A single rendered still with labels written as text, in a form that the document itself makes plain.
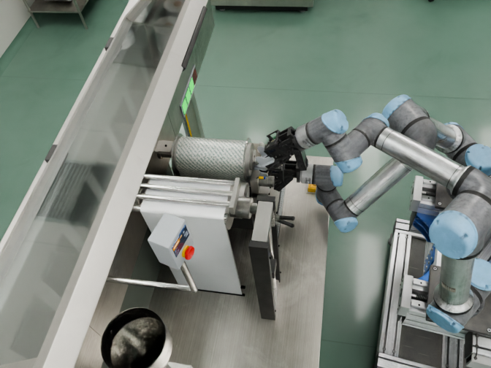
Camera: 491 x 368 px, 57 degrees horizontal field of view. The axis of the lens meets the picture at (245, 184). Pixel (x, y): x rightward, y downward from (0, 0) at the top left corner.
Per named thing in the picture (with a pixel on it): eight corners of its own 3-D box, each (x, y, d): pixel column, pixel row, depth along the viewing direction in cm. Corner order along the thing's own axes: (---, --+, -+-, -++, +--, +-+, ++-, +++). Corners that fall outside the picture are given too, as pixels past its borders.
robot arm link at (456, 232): (481, 312, 150) (503, 201, 113) (456, 344, 144) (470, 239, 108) (447, 291, 157) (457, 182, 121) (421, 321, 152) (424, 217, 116)
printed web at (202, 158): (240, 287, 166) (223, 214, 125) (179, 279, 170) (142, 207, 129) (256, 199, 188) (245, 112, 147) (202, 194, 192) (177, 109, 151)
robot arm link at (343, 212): (457, 146, 149) (350, 236, 169) (437, 124, 155) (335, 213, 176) (444, 137, 140) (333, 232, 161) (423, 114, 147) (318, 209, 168)
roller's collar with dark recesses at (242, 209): (250, 223, 135) (248, 211, 130) (230, 220, 136) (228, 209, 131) (253, 204, 139) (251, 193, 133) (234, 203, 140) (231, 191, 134)
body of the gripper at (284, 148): (264, 135, 150) (292, 120, 143) (281, 149, 155) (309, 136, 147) (261, 152, 146) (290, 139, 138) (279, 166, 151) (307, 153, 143)
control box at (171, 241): (185, 273, 93) (175, 251, 85) (158, 262, 95) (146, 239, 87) (201, 245, 97) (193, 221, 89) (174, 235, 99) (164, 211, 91)
